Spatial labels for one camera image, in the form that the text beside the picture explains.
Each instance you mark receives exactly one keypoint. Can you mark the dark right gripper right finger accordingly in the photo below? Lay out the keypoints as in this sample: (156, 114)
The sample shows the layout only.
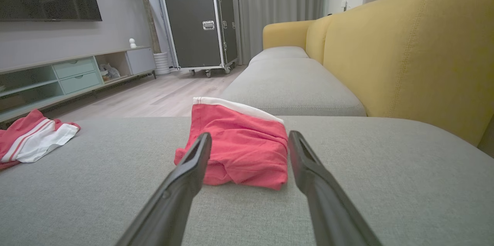
(328, 203)

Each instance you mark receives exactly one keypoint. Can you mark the red shorts white band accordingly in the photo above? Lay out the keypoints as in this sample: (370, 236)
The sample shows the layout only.
(243, 142)

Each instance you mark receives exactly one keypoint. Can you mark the black wheeled flight case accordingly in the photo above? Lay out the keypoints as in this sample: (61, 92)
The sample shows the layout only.
(193, 18)

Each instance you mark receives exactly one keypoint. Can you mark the grey clutter in cabinet shelf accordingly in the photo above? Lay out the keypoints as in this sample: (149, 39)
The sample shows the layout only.
(109, 72)

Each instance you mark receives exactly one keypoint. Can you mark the small grey sofa seat cushion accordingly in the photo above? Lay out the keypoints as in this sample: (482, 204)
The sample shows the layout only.
(279, 53)

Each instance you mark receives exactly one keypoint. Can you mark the yellow sofa backrest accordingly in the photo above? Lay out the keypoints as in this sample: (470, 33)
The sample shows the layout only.
(405, 57)

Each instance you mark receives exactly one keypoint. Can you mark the grey curtain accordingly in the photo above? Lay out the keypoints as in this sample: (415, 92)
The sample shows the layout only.
(278, 7)

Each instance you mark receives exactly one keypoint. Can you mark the small white figurine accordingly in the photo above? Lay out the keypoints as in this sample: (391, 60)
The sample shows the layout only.
(132, 43)

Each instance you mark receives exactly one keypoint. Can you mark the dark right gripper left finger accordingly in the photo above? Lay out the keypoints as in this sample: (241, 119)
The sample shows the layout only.
(173, 196)

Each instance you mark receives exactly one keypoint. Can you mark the grey green TV cabinet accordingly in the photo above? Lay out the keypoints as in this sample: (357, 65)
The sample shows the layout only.
(73, 72)

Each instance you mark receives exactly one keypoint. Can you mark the large grey sofa seat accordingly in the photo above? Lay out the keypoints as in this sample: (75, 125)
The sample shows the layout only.
(386, 184)

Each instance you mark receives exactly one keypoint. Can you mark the red white basketball jersey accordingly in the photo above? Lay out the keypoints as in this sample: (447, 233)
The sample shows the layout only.
(34, 138)

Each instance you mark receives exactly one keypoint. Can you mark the white ribbed plant pot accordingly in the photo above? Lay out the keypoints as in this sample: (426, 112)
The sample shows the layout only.
(162, 63)

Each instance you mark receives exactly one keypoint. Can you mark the white wall switch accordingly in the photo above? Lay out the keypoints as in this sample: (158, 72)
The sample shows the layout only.
(344, 5)

